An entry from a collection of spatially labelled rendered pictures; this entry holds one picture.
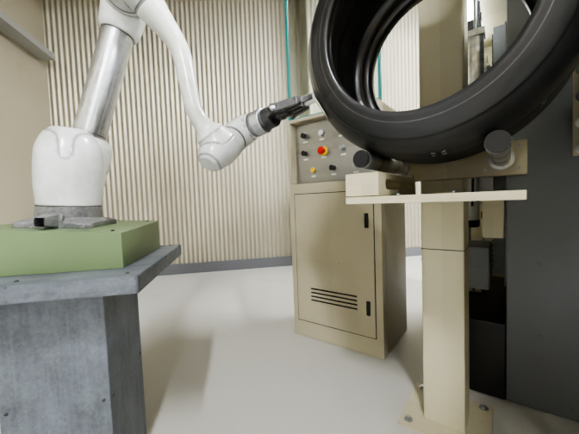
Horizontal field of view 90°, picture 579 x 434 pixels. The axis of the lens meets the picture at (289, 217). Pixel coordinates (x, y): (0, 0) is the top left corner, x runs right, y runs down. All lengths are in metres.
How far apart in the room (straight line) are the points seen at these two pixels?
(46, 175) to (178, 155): 2.76
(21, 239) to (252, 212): 2.87
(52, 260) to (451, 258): 1.12
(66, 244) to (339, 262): 1.18
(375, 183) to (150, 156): 3.21
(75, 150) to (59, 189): 0.11
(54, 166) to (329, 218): 1.16
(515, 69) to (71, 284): 0.95
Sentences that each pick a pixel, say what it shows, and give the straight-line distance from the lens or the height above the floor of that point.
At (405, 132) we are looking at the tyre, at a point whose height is 0.94.
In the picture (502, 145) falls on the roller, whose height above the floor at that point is 0.89.
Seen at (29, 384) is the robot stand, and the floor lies 0.37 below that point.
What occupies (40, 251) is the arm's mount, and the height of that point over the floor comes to 0.70.
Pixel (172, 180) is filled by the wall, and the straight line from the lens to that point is 3.64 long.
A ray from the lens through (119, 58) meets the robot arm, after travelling 1.26.
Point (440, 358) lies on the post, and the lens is 1.21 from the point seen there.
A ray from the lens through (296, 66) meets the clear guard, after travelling 1.87.
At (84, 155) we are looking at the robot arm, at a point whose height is 0.94.
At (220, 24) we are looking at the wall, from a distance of 4.13.
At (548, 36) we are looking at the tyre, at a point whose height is 1.06.
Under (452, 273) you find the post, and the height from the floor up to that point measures 0.54.
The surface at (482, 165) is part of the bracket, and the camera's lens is 1.05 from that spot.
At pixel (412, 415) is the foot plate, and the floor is 0.01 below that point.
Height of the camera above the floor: 0.80
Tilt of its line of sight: 3 degrees down
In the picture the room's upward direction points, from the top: 2 degrees counter-clockwise
